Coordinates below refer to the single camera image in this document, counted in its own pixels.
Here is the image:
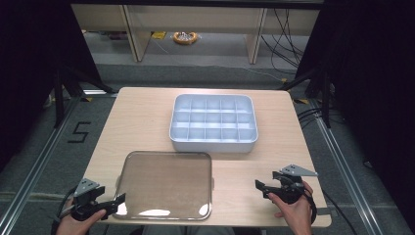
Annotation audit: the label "bundle of black cables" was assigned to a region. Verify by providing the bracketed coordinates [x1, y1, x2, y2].
[259, 7, 309, 75]

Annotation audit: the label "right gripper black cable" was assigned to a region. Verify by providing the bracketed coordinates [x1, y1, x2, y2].
[301, 187, 360, 235]

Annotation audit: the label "person's right hand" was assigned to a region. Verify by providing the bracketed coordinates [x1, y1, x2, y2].
[267, 180, 315, 235]

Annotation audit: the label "white compartment storage box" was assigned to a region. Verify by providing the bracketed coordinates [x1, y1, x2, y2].
[168, 93, 259, 155]

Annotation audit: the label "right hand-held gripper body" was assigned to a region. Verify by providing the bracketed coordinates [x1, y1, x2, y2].
[271, 164, 319, 206]

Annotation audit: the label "person's left hand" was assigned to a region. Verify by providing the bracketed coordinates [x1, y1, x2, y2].
[55, 199, 108, 235]

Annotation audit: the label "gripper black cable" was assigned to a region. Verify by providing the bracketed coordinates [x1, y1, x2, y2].
[49, 185, 79, 235]
[301, 187, 360, 235]

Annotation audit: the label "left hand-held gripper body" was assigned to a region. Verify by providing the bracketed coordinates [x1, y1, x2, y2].
[69, 177, 108, 222]

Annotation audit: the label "beige desk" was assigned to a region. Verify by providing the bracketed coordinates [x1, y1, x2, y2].
[70, 3, 321, 65]

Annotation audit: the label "black curtain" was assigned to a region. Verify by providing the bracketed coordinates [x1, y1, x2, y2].
[294, 0, 415, 224]
[0, 0, 103, 172]

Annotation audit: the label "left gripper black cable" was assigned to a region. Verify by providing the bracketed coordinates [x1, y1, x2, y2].
[49, 185, 79, 235]

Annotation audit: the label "black metal stand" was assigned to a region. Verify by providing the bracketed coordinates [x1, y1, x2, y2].
[277, 64, 336, 130]
[51, 62, 117, 129]

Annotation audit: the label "clear plastic lid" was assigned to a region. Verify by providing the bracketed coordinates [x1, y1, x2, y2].
[112, 150, 215, 221]

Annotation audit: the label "aluminium floor rail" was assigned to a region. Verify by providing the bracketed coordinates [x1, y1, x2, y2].
[306, 97, 388, 235]
[0, 87, 116, 235]

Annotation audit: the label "yellow cable coil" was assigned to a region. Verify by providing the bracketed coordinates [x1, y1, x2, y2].
[171, 30, 200, 46]

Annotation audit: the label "black floor cables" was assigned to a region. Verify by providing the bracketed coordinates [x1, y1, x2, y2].
[295, 106, 342, 129]

